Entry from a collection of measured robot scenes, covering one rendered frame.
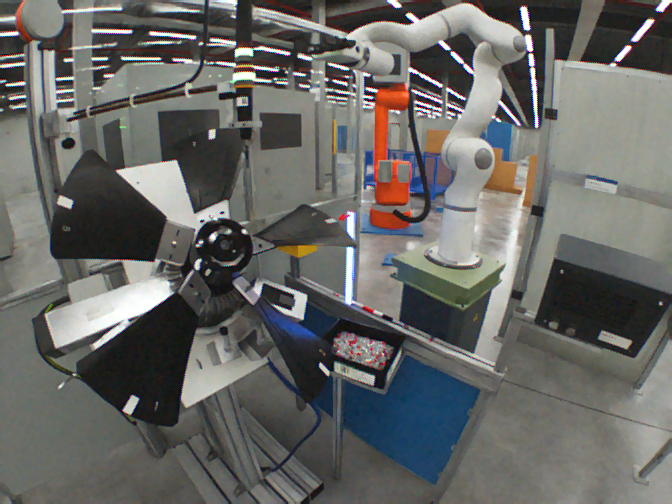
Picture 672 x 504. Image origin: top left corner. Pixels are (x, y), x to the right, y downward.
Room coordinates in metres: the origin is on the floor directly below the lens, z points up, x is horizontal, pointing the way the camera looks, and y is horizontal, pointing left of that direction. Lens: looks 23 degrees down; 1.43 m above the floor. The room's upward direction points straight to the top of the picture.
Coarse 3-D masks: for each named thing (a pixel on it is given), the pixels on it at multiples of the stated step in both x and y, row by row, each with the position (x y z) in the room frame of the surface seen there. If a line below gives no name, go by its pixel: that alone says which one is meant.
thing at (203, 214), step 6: (216, 204) 0.64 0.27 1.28; (222, 204) 0.63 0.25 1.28; (228, 204) 0.63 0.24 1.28; (204, 210) 0.64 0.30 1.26; (210, 210) 0.63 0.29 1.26; (216, 210) 0.63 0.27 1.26; (222, 210) 0.63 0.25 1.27; (228, 210) 0.62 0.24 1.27; (198, 216) 0.63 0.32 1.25; (204, 216) 0.63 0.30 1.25; (216, 216) 0.62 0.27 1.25; (222, 216) 0.62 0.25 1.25; (228, 216) 0.61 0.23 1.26; (198, 222) 0.62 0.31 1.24; (204, 222) 0.62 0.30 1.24; (198, 228) 0.61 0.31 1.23
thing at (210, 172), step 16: (224, 128) 0.79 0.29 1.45; (176, 144) 0.75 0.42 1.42; (208, 144) 0.75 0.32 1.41; (224, 144) 0.75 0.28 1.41; (240, 144) 0.75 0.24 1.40; (176, 160) 0.73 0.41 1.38; (192, 160) 0.72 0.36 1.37; (208, 160) 0.71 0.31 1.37; (224, 160) 0.71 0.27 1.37; (240, 160) 0.71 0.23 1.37; (192, 176) 0.69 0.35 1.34; (208, 176) 0.68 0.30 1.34; (224, 176) 0.68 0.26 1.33; (192, 192) 0.67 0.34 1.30; (208, 192) 0.66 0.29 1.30; (224, 192) 0.65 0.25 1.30; (192, 208) 0.65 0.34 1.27
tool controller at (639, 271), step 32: (576, 256) 0.45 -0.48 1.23; (608, 256) 0.43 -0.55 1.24; (640, 256) 0.41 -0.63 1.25; (576, 288) 0.42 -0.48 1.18; (608, 288) 0.38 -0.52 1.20; (640, 288) 0.34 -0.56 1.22; (544, 320) 0.47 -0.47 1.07; (576, 320) 0.42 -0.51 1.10; (608, 320) 0.37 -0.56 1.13; (640, 320) 0.33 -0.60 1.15
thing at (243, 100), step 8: (240, 88) 0.62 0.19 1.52; (248, 88) 0.62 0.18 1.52; (240, 96) 0.62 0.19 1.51; (248, 96) 0.62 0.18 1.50; (240, 104) 0.62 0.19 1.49; (248, 104) 0.62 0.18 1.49; (240, 112) 0.62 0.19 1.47; (248, 112) 0.62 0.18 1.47; (240, 120) 0.62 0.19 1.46; (248, 120) 0.62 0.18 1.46; (240, 128) 0.62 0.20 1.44; (248, 128) 0.62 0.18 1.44; (240, 136) 0.62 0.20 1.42; (248, 136) 0.62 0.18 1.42
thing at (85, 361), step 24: (168, 312) 0.40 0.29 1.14; (192, 312) 0.46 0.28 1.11; (120, 336) 0.31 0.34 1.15; (144, 336) 0.35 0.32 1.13; (168, 336) 0.38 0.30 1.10; (192, 336) 0.44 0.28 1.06; (96, 360) 0.27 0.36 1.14; (120, 360) 0.29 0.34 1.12; (144, 360) 0.33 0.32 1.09; (168, 360) 0.37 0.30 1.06; (96, 384) 0.25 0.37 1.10; (120, 384) 0.27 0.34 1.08; (144, 384) 0.30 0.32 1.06; (168, 384) 0.34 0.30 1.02; (120, 408) 0.25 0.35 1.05; (144, 408) 0.28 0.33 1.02; (168, 408) 0.32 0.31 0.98
